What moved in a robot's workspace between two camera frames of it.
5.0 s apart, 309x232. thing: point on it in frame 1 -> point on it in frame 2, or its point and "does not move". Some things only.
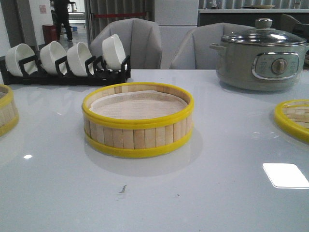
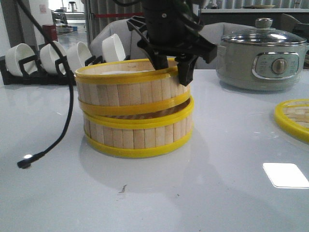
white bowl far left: [17, 53] does not move
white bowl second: [49, 53] does not move
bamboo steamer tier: [9, 113] -> [128, 86]
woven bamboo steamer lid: [292, 116] does not move
